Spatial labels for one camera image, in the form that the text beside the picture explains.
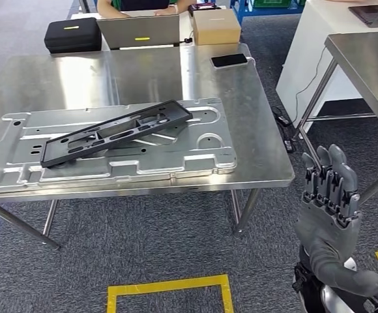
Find right robot hand grey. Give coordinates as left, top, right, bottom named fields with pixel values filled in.
left=295, top=143, right=378, bottom=303

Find black plastic panel part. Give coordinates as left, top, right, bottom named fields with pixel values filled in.
left=40, top=99, right=193, bottom=169

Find steel workbench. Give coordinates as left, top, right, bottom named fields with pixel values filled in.
left=0, top=43, right=296, bottom=252
left=293, top=31, right=378, bottom=208

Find stamped metal sheet part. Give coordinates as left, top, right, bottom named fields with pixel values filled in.
left=0, top=97, right=238, bottom=194

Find white cabinet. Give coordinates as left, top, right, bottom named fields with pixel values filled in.
left=275, top=0, right=378, bottom=135

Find black phone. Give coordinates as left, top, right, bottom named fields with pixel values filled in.
left=210, top=52, right=249, bottom=70

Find dark laptop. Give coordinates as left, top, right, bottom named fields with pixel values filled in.
left=348, top=0, right=378, bottom=29

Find blue storage rack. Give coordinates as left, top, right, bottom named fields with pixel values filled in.
left=229, top=0, right=305, bottom=25

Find green plastic crate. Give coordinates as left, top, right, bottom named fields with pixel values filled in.
left=253, top=0, right=296, bottom=8

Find brown cardboard box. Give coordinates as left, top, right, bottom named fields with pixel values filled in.
left=192, top=8, right=241, bottom=46

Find white desk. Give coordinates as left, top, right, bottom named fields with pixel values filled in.
left=70, top=9, right=229, bottom=52

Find black remote controller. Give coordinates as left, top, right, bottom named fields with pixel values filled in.
left=188, top=2, right=217, bottom=17

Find grey laptop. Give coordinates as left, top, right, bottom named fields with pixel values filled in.
left=96, top=14, right=180, bottom=50

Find person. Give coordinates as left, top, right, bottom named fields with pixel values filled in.
left=97, top=0, right=197, bottom=19

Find black zip case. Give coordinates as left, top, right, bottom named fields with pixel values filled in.
left=44, top=17, right=103, bottom=54

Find black wrist cables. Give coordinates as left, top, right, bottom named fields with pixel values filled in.
left=292, top=246, right=327, bottom=313

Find black power cable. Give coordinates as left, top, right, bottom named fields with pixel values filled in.
left=271, top=106, right=297, bottom=154

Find thin black hanging cable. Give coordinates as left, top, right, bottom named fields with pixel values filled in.
left=288, top=45, right=327, bottom=126

